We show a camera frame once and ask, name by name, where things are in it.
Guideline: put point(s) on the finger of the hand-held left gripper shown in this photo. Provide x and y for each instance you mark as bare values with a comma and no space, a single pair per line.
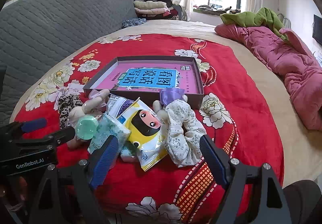
63,136
34,124

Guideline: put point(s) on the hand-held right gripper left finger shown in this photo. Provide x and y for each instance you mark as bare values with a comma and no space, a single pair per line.
105,161

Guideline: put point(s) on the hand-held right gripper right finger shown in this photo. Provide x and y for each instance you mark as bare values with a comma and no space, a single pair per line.
211,161

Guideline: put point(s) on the green puff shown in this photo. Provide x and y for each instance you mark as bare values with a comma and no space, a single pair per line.
86,127

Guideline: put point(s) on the leopard print scrunchie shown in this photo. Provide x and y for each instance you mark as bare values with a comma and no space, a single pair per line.
66,108

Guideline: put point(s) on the large green tissue pack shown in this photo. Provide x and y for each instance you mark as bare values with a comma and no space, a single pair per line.
113,128

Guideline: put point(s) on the plush bunny with pink bow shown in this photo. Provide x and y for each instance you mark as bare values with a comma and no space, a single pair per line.
88,107

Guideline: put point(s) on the yellow cartoon packet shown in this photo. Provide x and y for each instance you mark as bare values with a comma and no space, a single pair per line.
146,126

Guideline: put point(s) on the white floral scrunchie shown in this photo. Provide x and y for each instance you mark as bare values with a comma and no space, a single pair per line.
178,118

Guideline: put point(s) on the white and blue packet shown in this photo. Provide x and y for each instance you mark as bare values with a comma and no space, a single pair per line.
117,107

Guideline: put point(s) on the shallow brown cardboard box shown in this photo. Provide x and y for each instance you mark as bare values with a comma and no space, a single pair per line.
196,98

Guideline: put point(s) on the plush bunny with purple bow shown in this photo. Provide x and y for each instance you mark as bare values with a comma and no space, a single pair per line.
171,97

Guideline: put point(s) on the person's left hand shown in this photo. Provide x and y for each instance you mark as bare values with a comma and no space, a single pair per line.
11,193

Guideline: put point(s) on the red floral blanket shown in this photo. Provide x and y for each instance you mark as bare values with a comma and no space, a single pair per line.
239,103

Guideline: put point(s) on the bed with beige sheet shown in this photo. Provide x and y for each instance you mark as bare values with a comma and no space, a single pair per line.
276,103

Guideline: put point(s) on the pink and blue book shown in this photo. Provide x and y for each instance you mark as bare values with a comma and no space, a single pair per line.
151,75

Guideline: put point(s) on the person's dark clothing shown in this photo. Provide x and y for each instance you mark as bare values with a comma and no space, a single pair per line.
301,198

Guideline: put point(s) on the grey quilted headboard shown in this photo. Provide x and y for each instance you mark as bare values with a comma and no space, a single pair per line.
50,25

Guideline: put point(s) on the pink quilt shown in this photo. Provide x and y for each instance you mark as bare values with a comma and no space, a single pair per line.
289,63

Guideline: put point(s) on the blue patterned cloth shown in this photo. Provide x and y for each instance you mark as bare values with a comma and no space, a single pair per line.
133,23

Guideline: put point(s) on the pile of dark clothes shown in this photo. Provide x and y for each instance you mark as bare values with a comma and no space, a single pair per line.
213,9

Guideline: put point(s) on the green blanket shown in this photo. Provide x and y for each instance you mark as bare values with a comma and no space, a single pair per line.
264,18

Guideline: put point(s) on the stack of folded clothes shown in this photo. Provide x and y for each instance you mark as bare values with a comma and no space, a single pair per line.
151,7

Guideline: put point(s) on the black television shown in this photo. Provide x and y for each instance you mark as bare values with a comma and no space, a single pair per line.
318,29

